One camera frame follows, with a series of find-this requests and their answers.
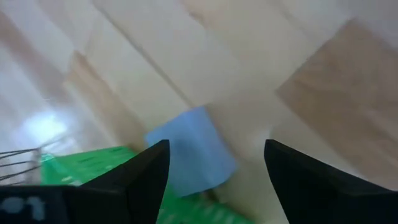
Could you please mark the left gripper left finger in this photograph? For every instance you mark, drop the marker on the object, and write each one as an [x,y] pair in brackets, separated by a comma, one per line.
[136,189]

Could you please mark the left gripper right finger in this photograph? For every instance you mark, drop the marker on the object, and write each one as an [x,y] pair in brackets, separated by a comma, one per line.
[311,193]

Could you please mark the green plastic bin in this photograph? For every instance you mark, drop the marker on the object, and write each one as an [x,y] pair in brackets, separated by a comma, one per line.
[93,158]

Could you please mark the small light blue box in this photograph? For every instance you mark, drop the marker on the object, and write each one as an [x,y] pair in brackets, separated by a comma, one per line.
[196,149]

